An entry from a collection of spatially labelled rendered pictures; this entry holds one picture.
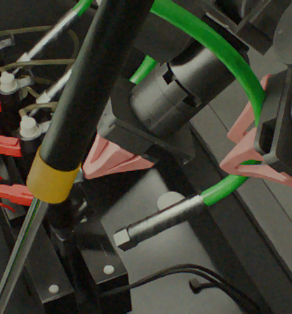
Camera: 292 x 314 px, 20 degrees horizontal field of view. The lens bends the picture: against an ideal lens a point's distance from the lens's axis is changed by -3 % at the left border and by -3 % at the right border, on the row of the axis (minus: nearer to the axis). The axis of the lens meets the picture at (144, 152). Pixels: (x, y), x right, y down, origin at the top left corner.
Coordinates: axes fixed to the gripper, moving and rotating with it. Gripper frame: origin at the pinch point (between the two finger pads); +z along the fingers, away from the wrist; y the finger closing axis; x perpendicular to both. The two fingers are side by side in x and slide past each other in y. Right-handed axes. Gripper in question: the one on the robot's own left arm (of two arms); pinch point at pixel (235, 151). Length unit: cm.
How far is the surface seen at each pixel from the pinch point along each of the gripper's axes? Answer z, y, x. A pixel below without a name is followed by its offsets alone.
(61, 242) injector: 26.3, 3.3, 0.4
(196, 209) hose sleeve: 5.2, 3.7, 1.3
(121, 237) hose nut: 12.2, 6.1, -0.9
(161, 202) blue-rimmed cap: 38.1, -14.1, 18.4
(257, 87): -7.3, -0.9, -4.8
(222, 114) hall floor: 122, -98, 83
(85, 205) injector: 21.9, 0.1, -0.4
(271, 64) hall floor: 118, -123, 94
